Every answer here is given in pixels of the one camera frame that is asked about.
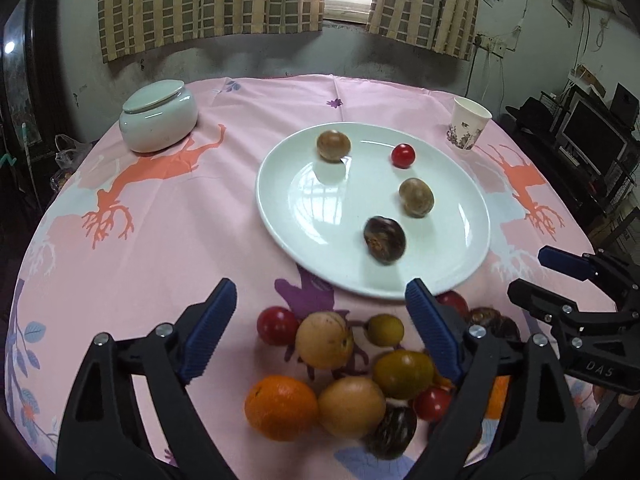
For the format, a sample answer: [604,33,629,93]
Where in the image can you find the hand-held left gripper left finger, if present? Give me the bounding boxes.
[56,277,238,480]

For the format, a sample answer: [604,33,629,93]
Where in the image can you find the cardboard box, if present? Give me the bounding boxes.
[575,64,608,96]

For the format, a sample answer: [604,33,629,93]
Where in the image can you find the wide beige checked curtain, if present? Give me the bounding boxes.
[96,0,325,64]

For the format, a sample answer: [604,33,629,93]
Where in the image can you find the floral paper cup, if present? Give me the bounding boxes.
[446,95,493,152]

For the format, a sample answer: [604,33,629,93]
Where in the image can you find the white wall socket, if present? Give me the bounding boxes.
[474,34,507,58]

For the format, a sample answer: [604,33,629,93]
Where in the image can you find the black power cable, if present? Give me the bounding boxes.
[467,42,481,98]

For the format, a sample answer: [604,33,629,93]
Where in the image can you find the clear plastic bag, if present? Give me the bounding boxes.
[52,134,93,181]

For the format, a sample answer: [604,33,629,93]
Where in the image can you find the black hat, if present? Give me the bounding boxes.
[505,96,556,133]

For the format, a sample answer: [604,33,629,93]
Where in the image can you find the tan round fruit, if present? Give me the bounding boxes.
[318,376,387,439]
[316,130,352,163]
[295,311,355,370]
[398,177,435,219]

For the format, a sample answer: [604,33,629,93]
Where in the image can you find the orange mandarin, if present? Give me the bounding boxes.
[244,374,320,442]
[484,374,512,421]

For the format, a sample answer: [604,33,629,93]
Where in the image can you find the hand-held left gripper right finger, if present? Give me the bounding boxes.
[405,277,586,480]

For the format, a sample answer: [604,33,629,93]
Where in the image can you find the dark purple round fruit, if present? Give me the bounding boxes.
[361,403,418,461]
[467,306,522,343]
[363,215,407,264]

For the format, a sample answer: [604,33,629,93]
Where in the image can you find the pink printed tablecloth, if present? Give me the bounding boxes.
[7,74,623,480]

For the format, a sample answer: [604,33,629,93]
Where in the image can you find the yellow-green tomato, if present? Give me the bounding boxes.
[372,349,435,401]

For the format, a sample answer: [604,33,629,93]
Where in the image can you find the white ceramic lidded jar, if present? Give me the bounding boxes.
[118,80,198,153]

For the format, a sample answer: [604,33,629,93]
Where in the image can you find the dark wooden cabinet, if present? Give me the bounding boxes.
[0,0,76,211]

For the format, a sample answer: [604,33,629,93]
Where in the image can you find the narrow beige checked curtain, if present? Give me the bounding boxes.
[366,0,483,59]

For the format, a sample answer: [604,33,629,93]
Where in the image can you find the black computer monitor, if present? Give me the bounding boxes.
[555,95,632,173]

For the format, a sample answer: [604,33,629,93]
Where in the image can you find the black speaker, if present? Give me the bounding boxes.
[611,82,640,126]

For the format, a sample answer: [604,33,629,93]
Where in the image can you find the dark red tomato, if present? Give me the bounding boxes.
[436,290,471,318]

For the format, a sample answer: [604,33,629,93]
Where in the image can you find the red cherry tomato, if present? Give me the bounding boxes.
[413,386,453,422]
[390,143,417,169]
[256,306,301,347]

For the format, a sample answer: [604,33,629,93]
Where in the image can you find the small yellow round fruit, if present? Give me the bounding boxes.
[366,313,405,347]

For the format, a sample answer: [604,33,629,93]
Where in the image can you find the white ceramic plate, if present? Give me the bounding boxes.
[256,122,491,301]

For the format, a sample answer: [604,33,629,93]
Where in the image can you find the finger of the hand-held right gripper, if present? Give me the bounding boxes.
[538,246,640,306]
[507,280,626,346]

